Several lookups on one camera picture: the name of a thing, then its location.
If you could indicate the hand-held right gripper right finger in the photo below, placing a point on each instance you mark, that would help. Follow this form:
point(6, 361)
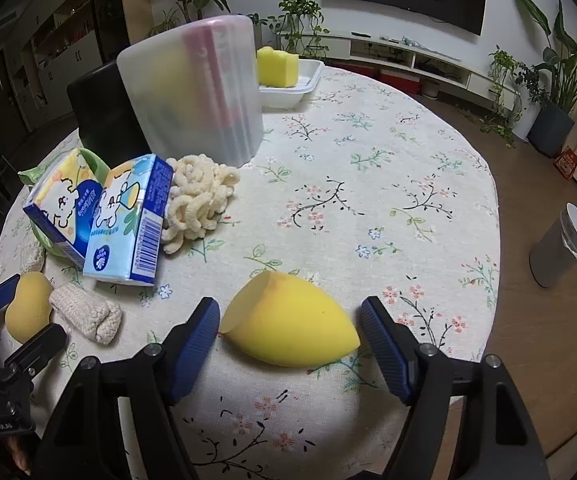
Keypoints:
point(383, 350)

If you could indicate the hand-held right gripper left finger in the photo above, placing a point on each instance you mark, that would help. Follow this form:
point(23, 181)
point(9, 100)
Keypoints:
point(193, 350)

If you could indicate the yellow gourd-shaped sponge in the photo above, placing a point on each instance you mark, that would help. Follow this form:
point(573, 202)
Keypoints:
point(26, 307)

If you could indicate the yellow teardrop sponge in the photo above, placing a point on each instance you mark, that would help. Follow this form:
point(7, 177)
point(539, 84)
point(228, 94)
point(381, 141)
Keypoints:
point(293, 320)

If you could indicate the blue white tissue pack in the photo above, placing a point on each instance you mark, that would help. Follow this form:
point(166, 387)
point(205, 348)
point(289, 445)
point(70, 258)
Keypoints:
point(123, 220)

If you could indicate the cream chenille cloth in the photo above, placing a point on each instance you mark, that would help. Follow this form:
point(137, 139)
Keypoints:
point(201, 195)

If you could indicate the white plastic tray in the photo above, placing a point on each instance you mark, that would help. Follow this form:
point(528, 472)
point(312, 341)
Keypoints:
point(288, 95)

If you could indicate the person's left hand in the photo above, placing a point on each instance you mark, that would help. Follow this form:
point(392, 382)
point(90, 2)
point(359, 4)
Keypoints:
point(11, 454)

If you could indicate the cream knitted roll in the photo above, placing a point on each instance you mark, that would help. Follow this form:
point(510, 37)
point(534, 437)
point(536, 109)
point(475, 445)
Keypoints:
point(86, 312)
point(32, 259)

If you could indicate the green plastic bag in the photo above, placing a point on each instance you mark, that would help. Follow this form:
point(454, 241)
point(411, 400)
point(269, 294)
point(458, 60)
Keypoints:
point(89, 157)

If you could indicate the grey trash bin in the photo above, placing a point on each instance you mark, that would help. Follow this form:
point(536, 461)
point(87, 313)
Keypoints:
point(558, 250)

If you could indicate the black chair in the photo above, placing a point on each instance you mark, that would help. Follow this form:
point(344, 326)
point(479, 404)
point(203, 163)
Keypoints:
point(98, 110)

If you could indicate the frosted plastic container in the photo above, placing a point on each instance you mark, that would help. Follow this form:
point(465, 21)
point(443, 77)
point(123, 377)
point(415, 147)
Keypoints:
point(193, 90)

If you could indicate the red printed box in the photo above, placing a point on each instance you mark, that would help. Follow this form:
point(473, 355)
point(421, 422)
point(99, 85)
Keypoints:
point(566, 162)

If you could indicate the red storage box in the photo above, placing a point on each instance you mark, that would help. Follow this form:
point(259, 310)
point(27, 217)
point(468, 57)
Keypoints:
point(356, 70)
point(401, 81)

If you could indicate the tall plant in dark pot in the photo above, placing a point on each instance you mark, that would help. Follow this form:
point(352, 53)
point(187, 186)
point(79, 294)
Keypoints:
point(550, 127)

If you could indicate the yellow rectangular sponge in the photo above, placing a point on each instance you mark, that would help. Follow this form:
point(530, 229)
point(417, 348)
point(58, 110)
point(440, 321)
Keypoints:
point(277, 67)

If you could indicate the small leafy plant white pot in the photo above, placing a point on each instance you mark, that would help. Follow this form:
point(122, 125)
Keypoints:
point(505, 75)

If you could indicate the white television cabinet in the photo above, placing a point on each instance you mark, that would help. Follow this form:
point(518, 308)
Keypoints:
point(383, 42)

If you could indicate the thin-leaved plant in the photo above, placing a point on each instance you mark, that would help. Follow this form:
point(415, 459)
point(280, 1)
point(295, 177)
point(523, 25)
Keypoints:
point(168, 22)

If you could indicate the plant in light grey pot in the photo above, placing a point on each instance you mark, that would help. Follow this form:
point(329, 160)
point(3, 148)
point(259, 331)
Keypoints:
point(257, 25)

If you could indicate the trailing green plant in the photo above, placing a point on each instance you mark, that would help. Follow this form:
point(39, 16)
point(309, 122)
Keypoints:
point(301, 15)

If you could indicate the white wall cabinet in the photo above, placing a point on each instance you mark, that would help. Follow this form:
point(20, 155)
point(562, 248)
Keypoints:
point(63, 60)

